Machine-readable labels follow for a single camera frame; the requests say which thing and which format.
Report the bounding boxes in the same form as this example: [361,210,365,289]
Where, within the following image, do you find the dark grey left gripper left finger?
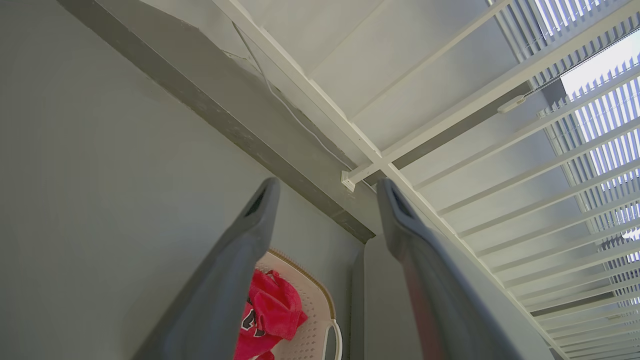
[132,177,281,360]

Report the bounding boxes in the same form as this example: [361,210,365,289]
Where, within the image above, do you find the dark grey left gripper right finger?
[376,178,566,360]

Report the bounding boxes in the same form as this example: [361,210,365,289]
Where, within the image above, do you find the red and white cloth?
[234,269,309,360]

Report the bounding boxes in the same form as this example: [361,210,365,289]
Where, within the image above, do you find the white perforated laundry basket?
[252,248,344,360]

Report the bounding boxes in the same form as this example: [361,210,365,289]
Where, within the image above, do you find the white window blind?
[487,0,640,321]

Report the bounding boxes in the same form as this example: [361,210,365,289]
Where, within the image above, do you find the white slatted frame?
[210,0,640,360]

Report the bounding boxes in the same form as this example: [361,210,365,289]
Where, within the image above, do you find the white blind cord handle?
[497,94,527,114]

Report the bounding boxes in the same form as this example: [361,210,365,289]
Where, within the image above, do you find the thin white wall cable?
[232,22,354,171]

